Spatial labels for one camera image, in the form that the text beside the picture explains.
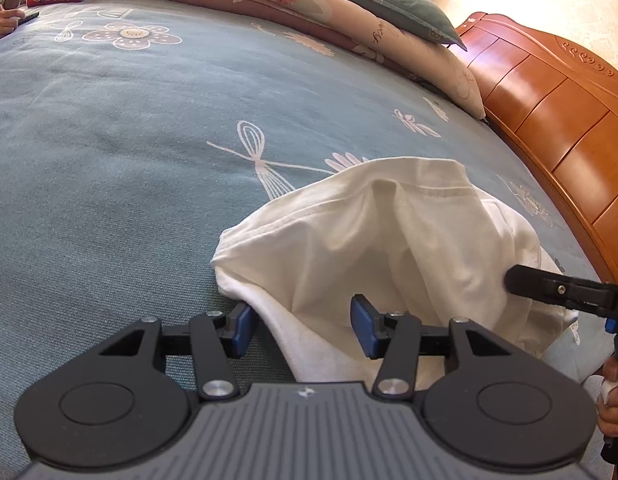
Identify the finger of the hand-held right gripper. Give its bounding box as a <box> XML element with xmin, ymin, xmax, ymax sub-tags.
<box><xmin>506</xmin><ymin>264</ymin><xmax>577</xmax><ymax>306</ymax></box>

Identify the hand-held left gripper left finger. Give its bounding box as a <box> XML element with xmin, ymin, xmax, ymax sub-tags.
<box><xmin>96</xmin><ymin>304</ymin><xmax>259</xmax><ymax>401</ymax></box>

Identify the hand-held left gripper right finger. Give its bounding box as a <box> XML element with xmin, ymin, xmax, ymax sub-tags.
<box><xmin>350</xmin><ymin>294</ymin><xmax>512</xmax><ymax>401</ymax></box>

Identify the white printed t-shirt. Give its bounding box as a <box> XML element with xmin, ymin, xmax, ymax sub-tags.
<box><xmin>210</xmin><ymin>156</ymin><xmax>582</xmax><ymax>386</ymax></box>

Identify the person's right hand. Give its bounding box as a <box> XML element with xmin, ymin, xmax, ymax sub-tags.
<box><xmin>598</xmin><ymin>355</ymin><xmax>618</xmax><ymax>436</ymax></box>

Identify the wooden headboard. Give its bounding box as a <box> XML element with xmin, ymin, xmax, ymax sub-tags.
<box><xmin>451</xmin><ymin>11</ymin><xmax>618</xmax><ymax>286</ymax></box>

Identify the green pillow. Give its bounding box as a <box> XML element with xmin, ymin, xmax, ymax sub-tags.
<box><xmin>281</xmin><ymin>0</ymin><xmax>468</xmax><ymax>52</ymax></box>

